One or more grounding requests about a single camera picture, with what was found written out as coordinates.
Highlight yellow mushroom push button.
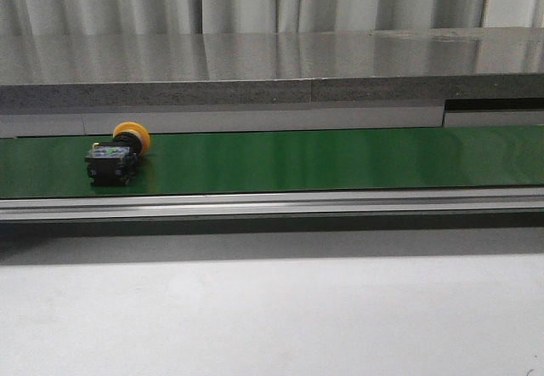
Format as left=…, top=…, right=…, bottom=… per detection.
left=85, top=122, right=151, bottom=186

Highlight green conveyor belt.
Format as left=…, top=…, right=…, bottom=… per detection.
left=1, top=125, right=543, bottom=198

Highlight grey stone counter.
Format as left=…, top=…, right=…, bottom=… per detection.
left=1, top=28, right=543, bottom=138

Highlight white curtain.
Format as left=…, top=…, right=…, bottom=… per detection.
left=1, top=0, right=543, bottom=36

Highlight aluminium conveyor frame rail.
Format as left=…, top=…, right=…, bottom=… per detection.
left=1, top=186, right=543, bottom=222

